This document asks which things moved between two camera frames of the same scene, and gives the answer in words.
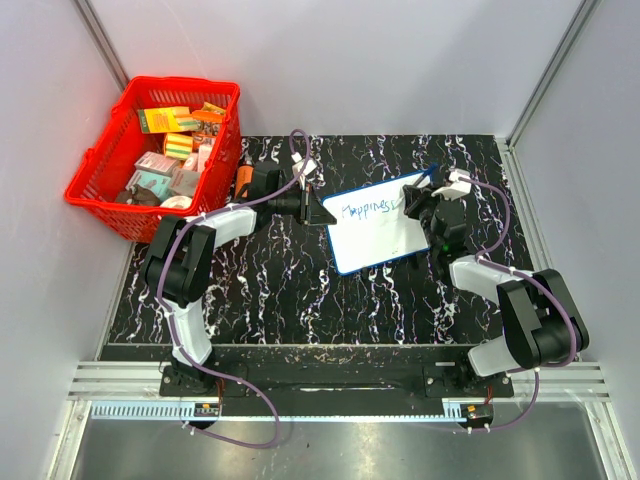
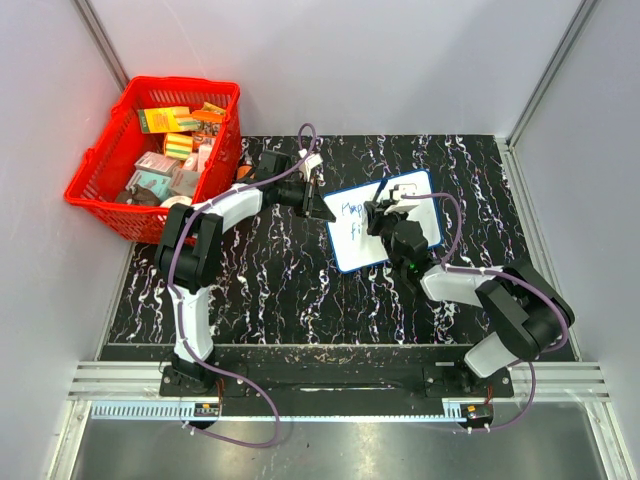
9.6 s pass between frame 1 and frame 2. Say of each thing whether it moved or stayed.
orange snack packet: stayed
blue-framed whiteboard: stayed
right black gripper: moved
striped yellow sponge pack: stayed
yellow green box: stayed
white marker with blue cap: moved
